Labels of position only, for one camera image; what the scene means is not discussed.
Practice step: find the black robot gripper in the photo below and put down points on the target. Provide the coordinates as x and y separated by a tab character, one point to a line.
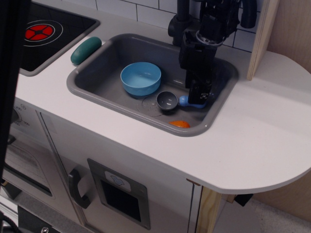
196	57

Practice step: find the grey spoon with blue handle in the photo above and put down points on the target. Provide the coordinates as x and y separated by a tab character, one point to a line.
167	101

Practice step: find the blue plastic bowl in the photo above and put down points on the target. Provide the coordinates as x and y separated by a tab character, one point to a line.
141	78

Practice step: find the grey plastic sink basin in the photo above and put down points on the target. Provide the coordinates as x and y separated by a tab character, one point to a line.
97	80

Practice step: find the orange toy food piece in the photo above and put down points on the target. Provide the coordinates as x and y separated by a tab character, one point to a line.
180	124

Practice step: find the dark grey toy faucet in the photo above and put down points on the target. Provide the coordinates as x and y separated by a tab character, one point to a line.
218	19

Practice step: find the green toy cucumber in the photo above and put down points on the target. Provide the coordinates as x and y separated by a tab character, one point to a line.
85	49

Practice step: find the white cabinet door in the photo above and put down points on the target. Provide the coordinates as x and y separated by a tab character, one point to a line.
173	202

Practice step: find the grey ice dispenser panel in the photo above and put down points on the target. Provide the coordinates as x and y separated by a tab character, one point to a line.
121	194

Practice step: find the black toy stove top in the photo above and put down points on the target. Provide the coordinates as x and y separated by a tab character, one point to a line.
50	32

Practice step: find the grey oven knob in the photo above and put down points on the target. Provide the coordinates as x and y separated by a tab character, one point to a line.
15	116

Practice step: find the white toy oven door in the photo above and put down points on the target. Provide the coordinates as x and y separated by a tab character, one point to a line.
31	168

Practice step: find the light wooden side post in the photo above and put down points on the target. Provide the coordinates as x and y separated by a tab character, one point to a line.
263	34

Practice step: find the dark grey cabinet door handle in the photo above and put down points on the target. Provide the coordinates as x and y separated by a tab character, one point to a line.
73	181

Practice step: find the grey oven door handle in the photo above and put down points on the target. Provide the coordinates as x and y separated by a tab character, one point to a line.
10	140

